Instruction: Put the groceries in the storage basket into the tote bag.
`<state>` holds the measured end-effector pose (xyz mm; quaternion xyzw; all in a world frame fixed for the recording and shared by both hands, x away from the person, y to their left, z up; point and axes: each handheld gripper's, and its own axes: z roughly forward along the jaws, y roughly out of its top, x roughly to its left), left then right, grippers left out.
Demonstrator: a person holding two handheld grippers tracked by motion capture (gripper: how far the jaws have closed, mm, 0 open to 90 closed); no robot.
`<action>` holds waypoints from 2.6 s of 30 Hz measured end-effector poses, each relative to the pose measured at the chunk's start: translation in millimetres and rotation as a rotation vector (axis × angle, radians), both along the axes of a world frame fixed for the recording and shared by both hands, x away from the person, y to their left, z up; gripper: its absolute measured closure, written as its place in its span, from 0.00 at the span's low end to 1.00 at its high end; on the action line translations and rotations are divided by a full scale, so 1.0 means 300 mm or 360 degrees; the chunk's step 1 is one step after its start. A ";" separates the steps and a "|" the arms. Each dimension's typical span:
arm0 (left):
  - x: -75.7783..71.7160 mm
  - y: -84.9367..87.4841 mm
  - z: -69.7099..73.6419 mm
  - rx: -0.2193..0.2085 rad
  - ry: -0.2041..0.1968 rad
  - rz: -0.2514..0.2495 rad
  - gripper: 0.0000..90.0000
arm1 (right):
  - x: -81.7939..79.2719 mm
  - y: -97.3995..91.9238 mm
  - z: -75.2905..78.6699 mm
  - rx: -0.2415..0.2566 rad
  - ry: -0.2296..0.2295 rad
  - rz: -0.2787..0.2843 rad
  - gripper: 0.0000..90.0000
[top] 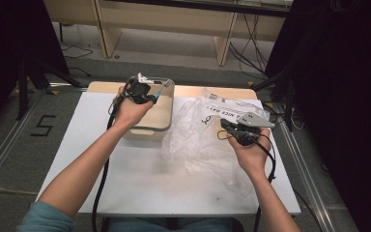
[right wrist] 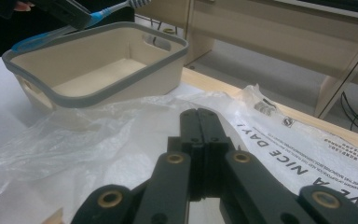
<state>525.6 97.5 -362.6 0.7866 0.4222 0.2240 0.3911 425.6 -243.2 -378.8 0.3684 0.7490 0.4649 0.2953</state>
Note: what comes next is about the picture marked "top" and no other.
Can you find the light wooden desk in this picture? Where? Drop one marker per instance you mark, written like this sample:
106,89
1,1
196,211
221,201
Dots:
174,19

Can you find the metal floor rail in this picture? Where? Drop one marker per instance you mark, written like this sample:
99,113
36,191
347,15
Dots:
306,180
0,161

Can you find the dark curtain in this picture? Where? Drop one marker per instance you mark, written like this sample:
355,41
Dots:
13,38
351,96

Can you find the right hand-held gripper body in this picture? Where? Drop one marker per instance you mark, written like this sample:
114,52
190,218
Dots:
248,133

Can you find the person's blue jeans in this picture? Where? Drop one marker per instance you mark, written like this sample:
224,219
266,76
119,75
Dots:
141,225

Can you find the white table cover board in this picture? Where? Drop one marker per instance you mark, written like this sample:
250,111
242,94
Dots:
157,187

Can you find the person's left hand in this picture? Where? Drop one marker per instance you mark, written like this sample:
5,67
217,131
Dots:
128,112

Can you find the black tripod stand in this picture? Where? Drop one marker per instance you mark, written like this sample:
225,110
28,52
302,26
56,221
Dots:
22,90

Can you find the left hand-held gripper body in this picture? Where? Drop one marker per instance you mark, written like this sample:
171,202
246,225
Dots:
138,90

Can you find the beige storage bin grey rim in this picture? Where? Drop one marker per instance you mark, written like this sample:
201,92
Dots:
161,112

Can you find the light wooden table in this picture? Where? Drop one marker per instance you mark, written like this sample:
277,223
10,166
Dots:
103,87

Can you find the teal shirt sleeve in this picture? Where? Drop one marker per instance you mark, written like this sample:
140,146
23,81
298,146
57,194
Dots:
45,220

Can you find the black metal stand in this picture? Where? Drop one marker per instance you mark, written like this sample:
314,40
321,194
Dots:
289,96

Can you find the person's right hand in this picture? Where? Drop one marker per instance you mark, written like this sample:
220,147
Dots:
252,158

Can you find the clear plastic bag yellow smiley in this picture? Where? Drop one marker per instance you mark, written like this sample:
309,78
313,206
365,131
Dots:
193,145

